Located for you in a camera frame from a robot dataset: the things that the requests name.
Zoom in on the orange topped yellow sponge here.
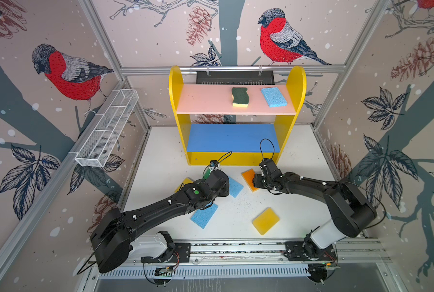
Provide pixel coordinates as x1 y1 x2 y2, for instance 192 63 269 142
241 169 259 192

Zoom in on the blue sponge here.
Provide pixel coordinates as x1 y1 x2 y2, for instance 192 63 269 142
229 177 244 198
261 87 288 108
190 204 218 229

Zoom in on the dark green scrub sponge front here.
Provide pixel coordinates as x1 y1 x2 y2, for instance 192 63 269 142
231 87 249 108

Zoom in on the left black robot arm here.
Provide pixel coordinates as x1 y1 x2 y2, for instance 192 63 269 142
90 170 230 273

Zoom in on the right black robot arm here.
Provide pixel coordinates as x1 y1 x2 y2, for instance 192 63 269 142
253 158 377 260

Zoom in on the yellow shelf with coloured boards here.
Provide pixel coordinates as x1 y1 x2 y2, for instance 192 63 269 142
169 66 307 166

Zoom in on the yellow sponge left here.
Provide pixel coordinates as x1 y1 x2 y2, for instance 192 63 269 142
175 178 193 192

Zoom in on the blue sponge front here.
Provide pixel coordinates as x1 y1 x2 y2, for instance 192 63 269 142
190 204 218 229

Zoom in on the yellow sponge front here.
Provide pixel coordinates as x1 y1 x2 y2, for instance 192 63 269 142
252 208 280 236

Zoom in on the black vent grille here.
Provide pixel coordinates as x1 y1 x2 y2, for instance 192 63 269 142
196 71 275 85

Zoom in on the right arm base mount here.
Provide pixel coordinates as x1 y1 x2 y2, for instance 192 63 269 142
283 241 337 262

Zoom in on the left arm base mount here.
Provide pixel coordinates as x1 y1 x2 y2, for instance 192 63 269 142
140 231 191 264

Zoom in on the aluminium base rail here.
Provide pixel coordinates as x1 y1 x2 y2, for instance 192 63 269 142
92 238 391 265

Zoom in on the white wire mesh basket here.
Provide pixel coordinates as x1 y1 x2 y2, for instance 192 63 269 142
75 89 139 167

